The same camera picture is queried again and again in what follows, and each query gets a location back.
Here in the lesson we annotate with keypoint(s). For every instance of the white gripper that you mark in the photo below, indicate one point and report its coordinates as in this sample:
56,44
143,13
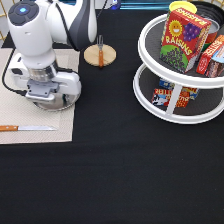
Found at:
68,80

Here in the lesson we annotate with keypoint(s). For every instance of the fork with wooden handle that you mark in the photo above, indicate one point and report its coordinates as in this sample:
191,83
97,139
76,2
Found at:
100,47

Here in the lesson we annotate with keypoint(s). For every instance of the round silver metal plate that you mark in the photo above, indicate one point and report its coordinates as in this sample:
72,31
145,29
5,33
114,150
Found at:
55,101

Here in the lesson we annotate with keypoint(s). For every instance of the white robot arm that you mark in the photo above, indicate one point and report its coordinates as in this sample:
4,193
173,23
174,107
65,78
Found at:
35,25

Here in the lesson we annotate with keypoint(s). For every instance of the round wooden coaster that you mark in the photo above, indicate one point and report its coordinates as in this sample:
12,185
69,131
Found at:
91,55

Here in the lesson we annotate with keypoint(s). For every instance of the beige woven placemat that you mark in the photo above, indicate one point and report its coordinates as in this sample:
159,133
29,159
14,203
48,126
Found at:
17,110

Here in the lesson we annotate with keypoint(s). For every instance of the colourful box on lower tier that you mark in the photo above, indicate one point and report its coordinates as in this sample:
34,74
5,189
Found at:
162,94

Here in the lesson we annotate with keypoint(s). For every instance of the white two-tier turntable rack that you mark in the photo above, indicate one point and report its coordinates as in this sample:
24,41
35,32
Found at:
208,105

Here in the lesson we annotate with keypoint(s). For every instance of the red raisins box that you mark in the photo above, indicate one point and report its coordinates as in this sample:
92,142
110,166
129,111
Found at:
184,39

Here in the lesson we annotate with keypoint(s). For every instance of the yellow lid can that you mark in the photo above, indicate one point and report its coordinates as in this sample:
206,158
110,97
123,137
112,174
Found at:
183,4

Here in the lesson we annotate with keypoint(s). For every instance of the red snack box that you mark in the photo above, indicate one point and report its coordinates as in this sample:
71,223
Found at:
211,63

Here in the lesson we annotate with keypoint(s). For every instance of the red and silver can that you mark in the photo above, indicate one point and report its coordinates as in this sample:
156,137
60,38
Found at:
211,34

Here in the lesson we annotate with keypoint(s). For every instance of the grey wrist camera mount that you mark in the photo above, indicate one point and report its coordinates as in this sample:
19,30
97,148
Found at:
41,91

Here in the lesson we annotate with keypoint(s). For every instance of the knife with wooden handle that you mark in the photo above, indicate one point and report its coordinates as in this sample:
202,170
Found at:
6,128

